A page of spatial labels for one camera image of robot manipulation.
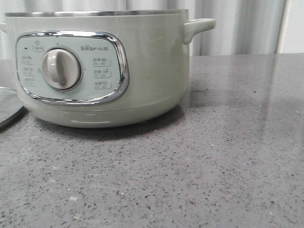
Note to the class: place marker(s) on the pale green electric cooking pot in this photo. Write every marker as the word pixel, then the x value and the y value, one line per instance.
pixel 98 69

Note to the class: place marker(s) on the white pleated curtain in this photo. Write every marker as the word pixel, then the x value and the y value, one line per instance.
pixel 243 26

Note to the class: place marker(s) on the glass pot lid steel rim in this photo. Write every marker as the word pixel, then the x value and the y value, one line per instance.
pixel 11 107

